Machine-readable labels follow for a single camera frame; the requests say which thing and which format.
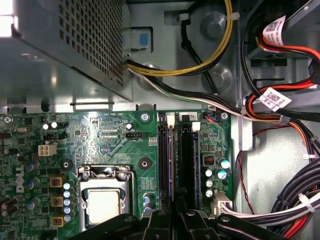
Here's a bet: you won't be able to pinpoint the black white wire bundle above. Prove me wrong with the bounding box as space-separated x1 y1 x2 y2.
124 67 320 156

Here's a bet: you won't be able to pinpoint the red black twisted wire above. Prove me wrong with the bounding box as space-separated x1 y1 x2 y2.
236 124 292 215

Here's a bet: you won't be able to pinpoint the grey white wire bundle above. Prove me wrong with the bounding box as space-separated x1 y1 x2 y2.
219 199 320 224

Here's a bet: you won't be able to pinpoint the RAM slot black clips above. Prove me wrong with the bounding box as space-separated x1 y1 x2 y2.
158 111 168 201

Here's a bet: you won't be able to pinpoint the metal CPU socket cover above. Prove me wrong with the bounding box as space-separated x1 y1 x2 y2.
77 164 136 233

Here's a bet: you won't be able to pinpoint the black cable bundle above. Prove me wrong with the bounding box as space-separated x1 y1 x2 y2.
269 152 320 226

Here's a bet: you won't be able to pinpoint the grey power supply unit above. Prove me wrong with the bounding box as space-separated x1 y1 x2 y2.
0 0 133 102

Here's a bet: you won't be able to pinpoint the thin black cable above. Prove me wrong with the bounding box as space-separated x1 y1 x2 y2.
178 13 220 97

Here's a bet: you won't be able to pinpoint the orange wire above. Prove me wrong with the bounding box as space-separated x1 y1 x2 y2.
283 214 312 240

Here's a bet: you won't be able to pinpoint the red orange labelled wires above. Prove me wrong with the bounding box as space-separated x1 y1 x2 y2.
246 83 320 121
257 14 320 66

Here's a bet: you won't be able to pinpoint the green motherboard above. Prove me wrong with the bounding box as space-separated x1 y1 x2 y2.
0 109 235 240

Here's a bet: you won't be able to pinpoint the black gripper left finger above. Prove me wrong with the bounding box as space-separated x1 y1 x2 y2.
67 191 174 240

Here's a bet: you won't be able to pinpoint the pale blue plastic latch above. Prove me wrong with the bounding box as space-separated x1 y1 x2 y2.
129 27 152 50

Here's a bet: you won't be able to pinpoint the metal locking lever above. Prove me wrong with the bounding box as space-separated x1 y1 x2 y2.
131 166 138 215

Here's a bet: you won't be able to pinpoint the yellow black wire bundle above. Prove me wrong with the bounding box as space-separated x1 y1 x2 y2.
123 0 241 76

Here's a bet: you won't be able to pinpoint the black PC case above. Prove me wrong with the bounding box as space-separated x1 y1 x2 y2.
0 0 320 240

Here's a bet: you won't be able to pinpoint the silver CPU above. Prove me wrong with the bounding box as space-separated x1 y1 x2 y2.
87 188 121 223

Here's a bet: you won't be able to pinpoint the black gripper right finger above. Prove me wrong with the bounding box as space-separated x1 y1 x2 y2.
174 188 278 240

